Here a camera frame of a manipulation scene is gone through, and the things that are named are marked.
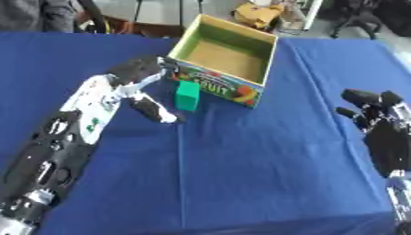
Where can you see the person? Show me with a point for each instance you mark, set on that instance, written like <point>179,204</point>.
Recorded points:
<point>37,15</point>

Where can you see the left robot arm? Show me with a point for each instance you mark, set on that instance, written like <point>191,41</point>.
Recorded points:
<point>64,137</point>

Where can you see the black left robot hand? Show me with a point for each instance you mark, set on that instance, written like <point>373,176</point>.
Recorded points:
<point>134,71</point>

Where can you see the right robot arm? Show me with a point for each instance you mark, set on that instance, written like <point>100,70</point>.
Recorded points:
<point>401,195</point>

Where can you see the green rectangular block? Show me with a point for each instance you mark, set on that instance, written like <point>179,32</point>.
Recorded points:
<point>187,95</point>

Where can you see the cardboard box with green inside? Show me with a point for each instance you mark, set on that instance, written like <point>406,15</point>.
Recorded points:
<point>227,58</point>

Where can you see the black tripod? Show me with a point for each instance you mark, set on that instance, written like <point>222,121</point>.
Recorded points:
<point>160,10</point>

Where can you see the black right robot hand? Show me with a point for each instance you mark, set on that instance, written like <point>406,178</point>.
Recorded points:
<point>388,137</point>

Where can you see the yellow bag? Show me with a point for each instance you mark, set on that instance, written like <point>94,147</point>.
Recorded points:
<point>258,13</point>

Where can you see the black chair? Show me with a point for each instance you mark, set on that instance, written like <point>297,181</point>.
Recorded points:
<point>356,15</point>

